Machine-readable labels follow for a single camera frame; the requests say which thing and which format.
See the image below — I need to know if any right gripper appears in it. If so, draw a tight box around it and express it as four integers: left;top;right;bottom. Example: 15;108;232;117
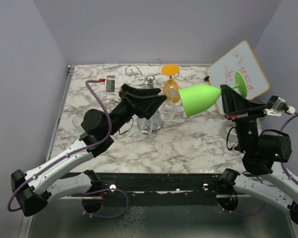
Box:
219;84;266;154

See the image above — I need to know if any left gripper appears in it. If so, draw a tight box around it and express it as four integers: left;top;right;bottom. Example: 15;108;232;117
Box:
106;84;167;136

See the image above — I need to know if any clear wine glass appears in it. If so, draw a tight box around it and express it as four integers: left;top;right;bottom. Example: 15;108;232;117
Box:
140;118;154;134
160;83;180;122
72;114;84;133

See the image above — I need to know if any orange plastic wine glass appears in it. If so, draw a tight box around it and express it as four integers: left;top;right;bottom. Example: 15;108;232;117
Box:
161;64;180;94

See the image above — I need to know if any green plastic wine glass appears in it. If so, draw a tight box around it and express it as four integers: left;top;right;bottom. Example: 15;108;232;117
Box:
179;71;248;117

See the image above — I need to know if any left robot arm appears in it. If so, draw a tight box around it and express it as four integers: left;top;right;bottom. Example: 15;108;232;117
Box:
7;84;167;217

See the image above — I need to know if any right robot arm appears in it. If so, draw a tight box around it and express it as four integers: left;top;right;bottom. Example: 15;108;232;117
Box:
218;84;298;225

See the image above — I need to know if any chrome wine glass rack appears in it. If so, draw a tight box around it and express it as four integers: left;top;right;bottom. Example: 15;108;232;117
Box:
125;58;169;134

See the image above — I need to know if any whiteboard with yellow frame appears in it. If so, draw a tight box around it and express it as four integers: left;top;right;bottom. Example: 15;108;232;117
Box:
204;40;271;115

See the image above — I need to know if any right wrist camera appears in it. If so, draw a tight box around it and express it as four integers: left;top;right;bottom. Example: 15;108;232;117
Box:
265;95;296;117

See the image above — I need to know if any black front table rail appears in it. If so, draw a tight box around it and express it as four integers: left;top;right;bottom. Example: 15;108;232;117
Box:
44;170;235;207

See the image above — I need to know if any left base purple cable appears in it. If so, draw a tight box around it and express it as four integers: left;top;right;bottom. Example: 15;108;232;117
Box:
81;188;129;219

